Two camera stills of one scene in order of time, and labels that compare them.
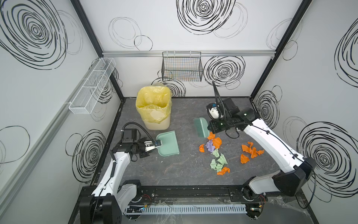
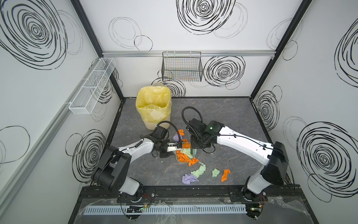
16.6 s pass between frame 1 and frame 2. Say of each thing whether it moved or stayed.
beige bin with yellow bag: stayed
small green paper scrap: moved
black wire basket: stayed
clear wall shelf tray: stayed
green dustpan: moved
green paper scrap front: moved
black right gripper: moved
